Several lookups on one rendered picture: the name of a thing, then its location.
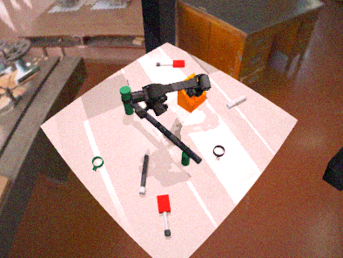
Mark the white cylinder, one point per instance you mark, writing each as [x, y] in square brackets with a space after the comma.
[236, 101]

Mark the red-handled screwdriver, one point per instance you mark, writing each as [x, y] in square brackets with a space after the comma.
[164, 207]
[176, 63]

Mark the dark green cylinder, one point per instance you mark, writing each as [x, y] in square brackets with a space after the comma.
[125, 93]

